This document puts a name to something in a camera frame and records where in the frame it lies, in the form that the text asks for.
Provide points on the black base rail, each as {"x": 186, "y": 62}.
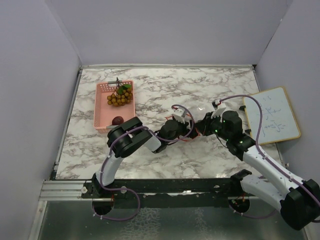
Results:
{"x": 163, "y": 193}

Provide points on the pink plastic basket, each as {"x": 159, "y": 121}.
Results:
{"x": 104, "y": 113}

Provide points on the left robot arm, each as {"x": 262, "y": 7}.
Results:
{"x": 128, "y": 137}

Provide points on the clear orange zip bag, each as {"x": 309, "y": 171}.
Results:
{"x": 195, "y": 112}

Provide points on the dark red fake fruit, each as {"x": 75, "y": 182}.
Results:
{"x": 118, "y": 120}

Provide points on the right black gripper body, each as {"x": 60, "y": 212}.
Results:
{"x": 214, "y": 126}

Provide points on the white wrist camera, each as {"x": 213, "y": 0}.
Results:
{"x": 219, "y": 108}
{"x": 179, "y": 114}

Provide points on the small whiteboard yellow frame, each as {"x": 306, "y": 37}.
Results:
{"x": 278, "y": 119}

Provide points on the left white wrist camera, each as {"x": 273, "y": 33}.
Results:
{"x": 179, "y": 114}

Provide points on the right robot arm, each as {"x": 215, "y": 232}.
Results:
{"x": 297, "y": 200}

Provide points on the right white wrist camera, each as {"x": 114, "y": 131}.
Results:
{"x": 219, "y": 108}

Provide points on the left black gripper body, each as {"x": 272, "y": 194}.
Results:
{"x": 182, "y": 130}

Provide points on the brown fake grape bunch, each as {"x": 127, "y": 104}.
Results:
{"x": 122, "y": 95}

